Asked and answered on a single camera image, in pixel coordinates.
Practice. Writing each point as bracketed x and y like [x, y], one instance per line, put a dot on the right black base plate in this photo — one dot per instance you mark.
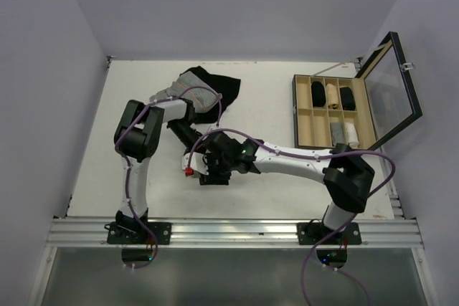
[309, 233]

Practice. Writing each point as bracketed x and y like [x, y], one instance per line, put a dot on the black rolled underwear right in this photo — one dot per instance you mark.
[347, 99]

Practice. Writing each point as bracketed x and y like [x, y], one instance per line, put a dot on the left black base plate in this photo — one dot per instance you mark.
[118, 235]

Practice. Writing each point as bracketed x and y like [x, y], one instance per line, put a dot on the black rolled underwear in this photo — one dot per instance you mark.
[347, 99]
[318, 94]

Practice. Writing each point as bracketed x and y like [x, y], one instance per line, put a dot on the grey rolled underwear in box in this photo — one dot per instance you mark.
[337, 133]

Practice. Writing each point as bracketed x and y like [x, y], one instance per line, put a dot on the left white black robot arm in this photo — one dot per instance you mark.
[136, 140]

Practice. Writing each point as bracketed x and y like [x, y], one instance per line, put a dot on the white rolled underwear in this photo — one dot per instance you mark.
[352, 135]

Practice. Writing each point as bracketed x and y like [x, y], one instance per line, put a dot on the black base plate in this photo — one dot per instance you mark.
[309, 233]
[118, 235]

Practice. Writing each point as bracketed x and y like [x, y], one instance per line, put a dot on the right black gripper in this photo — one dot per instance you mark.
[213, 177]

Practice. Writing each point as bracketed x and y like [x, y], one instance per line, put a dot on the wooden compartment box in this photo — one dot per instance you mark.
[311, 125]

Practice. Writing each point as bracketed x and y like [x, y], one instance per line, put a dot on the striped grey underwear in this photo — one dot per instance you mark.
[204, 98]

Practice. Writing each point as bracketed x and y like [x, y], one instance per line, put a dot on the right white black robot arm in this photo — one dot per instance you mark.
[346, 175]

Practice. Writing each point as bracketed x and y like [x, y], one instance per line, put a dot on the glass box lid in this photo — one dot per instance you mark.
[386, 100]

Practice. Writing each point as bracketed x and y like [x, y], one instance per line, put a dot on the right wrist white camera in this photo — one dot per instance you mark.
[194, 165]

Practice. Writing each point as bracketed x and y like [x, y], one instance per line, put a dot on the black rolled underwear left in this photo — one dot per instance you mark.
[318, 94]

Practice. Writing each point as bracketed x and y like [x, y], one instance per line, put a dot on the aluminium mounting rail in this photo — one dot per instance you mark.
[89, 232]

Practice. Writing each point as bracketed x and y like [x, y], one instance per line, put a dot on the beige rolled underwear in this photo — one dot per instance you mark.
[332, 96]

